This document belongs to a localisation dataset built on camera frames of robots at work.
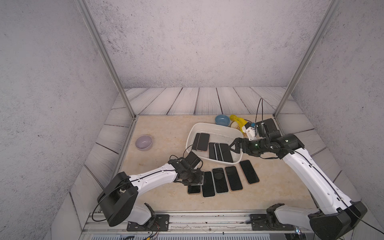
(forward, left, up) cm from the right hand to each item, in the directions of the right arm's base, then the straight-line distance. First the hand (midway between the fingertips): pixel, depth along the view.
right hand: (236, 148), depth 71 cm
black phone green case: (-5, +6, -26) cm, 27 cm away
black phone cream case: (-10, +13, -24) cm, 29 cm away
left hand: (-9, +15, -19) cm, 26 cm away
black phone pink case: (-5, -2, -25) cm, 25 cm away
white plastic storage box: (+28, +4, -24) cm, 37 cm away
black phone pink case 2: (0, -12, -26) cm, 29 cm away
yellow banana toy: (+35, -12, -19) cm, 42 cm away
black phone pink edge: (+14, +10, -24) cm, 29 cm away
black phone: (+20, +16, -24) cm, 35 cm away
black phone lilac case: (+21, +20, -23) cm, 37 cm away
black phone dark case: (+12, +1, -23) cm, 26 cm away
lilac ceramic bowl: (+19, +55, -22) cm, 62 cm away
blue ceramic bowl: (+40, +1, -23) cm, 46 cm away
